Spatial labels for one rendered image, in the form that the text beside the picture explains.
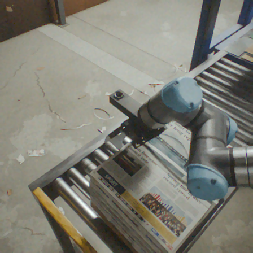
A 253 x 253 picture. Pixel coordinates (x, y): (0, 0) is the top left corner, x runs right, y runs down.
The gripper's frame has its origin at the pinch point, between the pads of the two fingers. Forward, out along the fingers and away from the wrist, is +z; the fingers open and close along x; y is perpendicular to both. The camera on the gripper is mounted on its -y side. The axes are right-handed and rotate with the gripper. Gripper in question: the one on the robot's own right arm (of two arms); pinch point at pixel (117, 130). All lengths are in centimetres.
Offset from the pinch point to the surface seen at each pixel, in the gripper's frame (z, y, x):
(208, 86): 23, 7, 71
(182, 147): -11.3, 14.9, 8.3
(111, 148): 25.8, 4.2, 6.2
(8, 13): 217, -193, 83
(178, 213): -16.7, 25.6, -8.3
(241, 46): 26, 0, 119
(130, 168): -8.7, 10.6, -8.2
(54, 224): 52, 17, -26
